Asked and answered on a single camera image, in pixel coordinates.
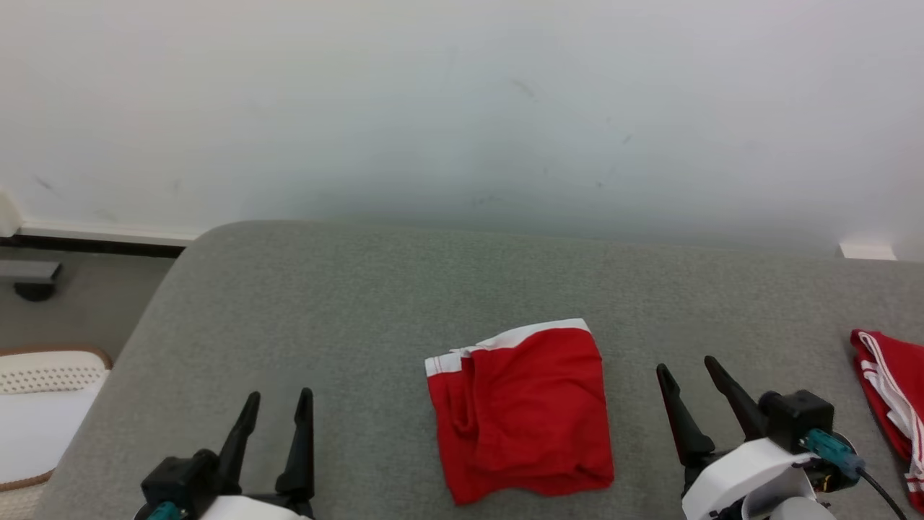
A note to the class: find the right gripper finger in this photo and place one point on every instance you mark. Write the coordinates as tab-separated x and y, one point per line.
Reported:
740	408
686	433

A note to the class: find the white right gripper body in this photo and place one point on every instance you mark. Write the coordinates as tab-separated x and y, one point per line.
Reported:
729	484

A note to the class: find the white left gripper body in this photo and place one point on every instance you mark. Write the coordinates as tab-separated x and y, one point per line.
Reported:
245	509

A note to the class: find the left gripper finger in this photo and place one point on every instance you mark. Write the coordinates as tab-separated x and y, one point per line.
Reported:
240	455
299	462

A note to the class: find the red shorts white waistband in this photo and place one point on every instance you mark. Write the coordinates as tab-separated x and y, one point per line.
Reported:
534	419

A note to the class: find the red white basketball jersey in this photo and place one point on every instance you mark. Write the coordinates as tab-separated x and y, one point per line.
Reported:
891	383

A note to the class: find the white woven laundry basket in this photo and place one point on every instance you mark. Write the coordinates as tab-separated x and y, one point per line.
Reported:
50	372

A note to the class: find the white black baseboard trim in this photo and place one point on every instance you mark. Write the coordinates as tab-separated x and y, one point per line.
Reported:
108	235

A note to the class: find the black caster wheel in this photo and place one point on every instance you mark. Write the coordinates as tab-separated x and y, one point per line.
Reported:
35	292

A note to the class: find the grey metal stand foot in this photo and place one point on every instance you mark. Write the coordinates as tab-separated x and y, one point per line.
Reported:
29	271

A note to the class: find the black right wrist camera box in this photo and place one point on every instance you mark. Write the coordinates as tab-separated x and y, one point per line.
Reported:
798	419

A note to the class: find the teal left camera connector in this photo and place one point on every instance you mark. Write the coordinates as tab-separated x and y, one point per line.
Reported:
164	511

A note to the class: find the teal camera connector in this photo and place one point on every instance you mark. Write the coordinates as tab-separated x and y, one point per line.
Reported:
834	451
164	511

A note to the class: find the teal right camera connector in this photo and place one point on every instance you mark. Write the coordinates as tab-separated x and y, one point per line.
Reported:
834	451

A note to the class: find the small white wall block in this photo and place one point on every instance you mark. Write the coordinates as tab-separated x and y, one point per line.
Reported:
866	251

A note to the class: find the white wall socket box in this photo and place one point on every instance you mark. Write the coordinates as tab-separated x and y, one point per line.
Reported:
9	213

